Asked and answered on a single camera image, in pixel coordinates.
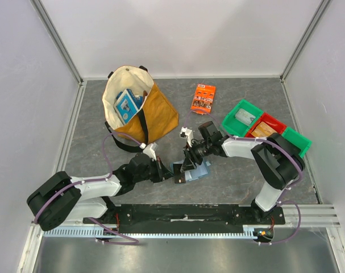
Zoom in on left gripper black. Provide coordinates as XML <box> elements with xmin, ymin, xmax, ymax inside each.
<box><xmin>134</xmin><ymin>156</ymin><xmax>174</xmax><ymax>183</ymax></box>

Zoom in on black credit card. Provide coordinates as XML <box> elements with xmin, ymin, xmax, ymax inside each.
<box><xmin>172</xmin><ymin>163</ymin><xmax>186</xmax><ymax>184</ymax></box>

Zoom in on blue card holder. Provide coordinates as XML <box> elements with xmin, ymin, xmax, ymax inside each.
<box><xmin>170</xmin><ymin>160</ymin><xmax>211</xmax><ymax>182</ymax></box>

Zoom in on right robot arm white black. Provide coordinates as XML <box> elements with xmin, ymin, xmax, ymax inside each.
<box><xmin>180</xmin><ymin>121</ymin><xmax>305</xmax><ymax>224</ymax></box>

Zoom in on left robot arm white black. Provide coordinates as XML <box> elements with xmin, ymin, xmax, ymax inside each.
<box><xmin>26</xmin><ymin>153</ymin><xmax>173</xmax><ymax>231</ymax></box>

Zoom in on silver cards in bin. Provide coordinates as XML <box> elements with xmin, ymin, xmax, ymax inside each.
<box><xmin>235</xmin><ymin>108</ymin><xmax>256</xmax><ymax>126</ymax></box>

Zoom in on gold cards in bin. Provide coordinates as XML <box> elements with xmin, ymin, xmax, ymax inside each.
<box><xmin>251</xmin><ymin>122</ymin><xmax>276</xmax><ymax>138</ymax></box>

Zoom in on tan tote bag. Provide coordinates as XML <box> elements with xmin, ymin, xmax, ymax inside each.
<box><xmin>102</xmin><ymin>65</ymin><xmax>178</xmax><ymax>145</ymax></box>

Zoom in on orange screw box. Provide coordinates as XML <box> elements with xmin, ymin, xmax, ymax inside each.
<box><xmin>190</xmin><ymin>84</ymin><xmax>216</xmax><ymax>114</ymax></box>

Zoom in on green bin far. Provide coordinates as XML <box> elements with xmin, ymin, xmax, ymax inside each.
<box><xmin>222</xmin><ymin>100</ymin><xmax>264</xmax><ymax>137</ymax></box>

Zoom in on green bin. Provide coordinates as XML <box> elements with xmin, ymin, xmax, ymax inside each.
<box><xmin>282</xmin><ymin>127</ymin><xmax>312</xmax><ymax>158</ymax></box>
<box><xmin>222</xmin><ymin>100</ymin><xmax>264</xmax><ymax>137</ymax></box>

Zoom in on blue box in bag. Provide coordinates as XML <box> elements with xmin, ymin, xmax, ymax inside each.
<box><xmin>113</xmin><ymin>89</ymin><xmax>143</xmax><ymax>125</ymax></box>

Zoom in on red bin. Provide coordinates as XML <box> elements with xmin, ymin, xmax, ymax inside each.
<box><xmin>245</xmin><ymin>113</ymin><xmax>287</xmax><ymax>138</ymax></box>

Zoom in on green bin near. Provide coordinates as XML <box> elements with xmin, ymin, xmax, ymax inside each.
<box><xmin>282</xmin><ymin>127</ymin><xmax>312</xmax><ymax>158</ymax></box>

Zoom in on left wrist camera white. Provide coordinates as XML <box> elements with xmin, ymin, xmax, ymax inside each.
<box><xmin>139</xmin><ymin>143</ymin><xmax>158</xmax><ymax>161</ymax></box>

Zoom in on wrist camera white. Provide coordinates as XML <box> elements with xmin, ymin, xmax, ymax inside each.
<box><xmin>139</xmin><ymin>143</ymin><xmax>158</xmax><ymax>161</ymax></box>
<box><xmin>179</xmin><ymin>127</ymin><xmax>193</xmax><ymax>147</ymax></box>

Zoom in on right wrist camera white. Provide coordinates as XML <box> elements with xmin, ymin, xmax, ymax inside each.
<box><xmin>179</xmin><ymin>127</ymin><xmax>193</xmax><ymax>147</ymax></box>

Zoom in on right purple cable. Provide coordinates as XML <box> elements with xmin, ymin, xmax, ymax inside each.
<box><xmin>183</xmin><ymin>110</ymin><xmax>304</xmax><ymax>246</ymax></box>

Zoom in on slotted cable duct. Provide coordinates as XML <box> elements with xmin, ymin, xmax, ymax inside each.
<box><xmin>43</xmin><ymin>226</ymin><xmax>260</xmax><ymax>238</ymax></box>

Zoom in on left aluminium frame post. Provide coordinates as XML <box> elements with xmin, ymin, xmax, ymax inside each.
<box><xmin>30</xmin><ymin>0</ymin><xmax>84</xmax><ymax>85</ymax></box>

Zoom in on aluminium frame post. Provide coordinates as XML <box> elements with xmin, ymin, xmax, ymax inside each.
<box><xmin>30</xmin><ymin>0</ymin><xmax>84</xmax><ymax>85</ymax></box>
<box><xmin>280</xmin><ymin>0</ymin><xmax>331</xmax><ymax>84</ymax></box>

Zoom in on right aluminium frame post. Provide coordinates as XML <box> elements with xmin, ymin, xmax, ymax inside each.
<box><xmin>280</xmin><ymin>0</ymin><xmax>331</xmax><ymax>84</ymax></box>

